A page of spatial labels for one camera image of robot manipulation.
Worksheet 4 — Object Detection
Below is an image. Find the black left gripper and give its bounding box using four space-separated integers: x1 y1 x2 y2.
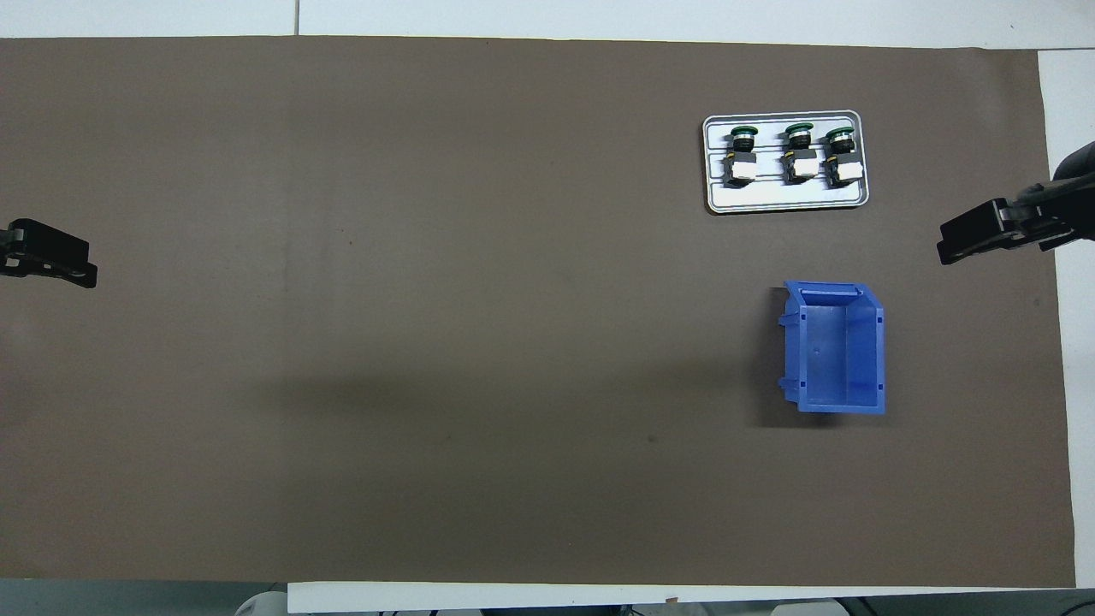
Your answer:
0 220 98 288

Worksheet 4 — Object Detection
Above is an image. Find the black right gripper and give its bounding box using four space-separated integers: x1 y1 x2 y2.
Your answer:
937 141 1095 266

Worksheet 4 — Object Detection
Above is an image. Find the green push button switch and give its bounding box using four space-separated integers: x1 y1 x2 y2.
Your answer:
782 123 817 185
823 127 864 189
725 125 761 190

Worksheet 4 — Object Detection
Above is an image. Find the blue plastic storage bin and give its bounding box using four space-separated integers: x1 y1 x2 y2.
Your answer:
777 281 887 416

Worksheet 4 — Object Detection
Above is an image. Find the silver metal tray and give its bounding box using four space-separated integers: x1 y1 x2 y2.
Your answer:
702 110 871 215

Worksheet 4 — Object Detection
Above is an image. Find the brown paper table mat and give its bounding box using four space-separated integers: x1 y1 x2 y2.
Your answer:
0 36 1077 589

